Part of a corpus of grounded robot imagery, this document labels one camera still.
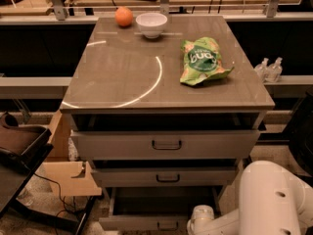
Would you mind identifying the grey bottom drawer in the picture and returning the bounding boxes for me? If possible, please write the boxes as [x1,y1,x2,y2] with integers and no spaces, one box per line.
[99,186,221,231]

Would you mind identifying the grey drawer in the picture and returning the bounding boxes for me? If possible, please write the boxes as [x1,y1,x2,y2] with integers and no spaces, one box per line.
[91,167,237,188]
[99,186,221,231]
[71,130,259,160]

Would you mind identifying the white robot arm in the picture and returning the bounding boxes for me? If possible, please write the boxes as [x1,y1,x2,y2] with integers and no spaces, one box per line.
[187,161,313,235]

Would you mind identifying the grey drawer cabinet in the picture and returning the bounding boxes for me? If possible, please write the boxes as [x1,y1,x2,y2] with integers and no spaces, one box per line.
[59,15,276,233]

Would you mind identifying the grey top drawer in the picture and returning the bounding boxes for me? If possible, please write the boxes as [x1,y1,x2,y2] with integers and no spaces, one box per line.
[71,130,259,160]

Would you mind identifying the grey middle drawer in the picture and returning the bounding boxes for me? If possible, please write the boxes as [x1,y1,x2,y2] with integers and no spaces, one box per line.
[91,167,237,188]

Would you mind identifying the green chip bag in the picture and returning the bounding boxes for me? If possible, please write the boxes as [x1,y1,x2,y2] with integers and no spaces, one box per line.
[180,37,234,86]

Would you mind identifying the white bowl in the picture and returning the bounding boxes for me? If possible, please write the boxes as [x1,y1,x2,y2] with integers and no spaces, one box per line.
[136,13,167,39]

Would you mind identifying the orange fruit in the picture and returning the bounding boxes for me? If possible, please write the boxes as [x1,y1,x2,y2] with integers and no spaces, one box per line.
[114,7,133,27]

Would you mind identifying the clear bottle left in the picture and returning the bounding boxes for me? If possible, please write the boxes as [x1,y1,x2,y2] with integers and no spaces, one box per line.
[254,58,268,81]

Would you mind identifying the cardboard box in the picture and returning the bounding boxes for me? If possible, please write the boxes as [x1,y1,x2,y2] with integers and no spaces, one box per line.
[43,111,102,197]

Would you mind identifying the black side table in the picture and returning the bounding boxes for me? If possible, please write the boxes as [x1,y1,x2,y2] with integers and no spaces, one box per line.
[0,113,96,235]

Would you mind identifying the black office chair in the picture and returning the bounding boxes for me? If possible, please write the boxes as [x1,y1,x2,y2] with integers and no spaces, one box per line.
[287,87,313,175]

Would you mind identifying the black floor cable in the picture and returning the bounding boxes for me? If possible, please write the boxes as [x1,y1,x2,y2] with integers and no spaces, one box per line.
[33,172,86,218]

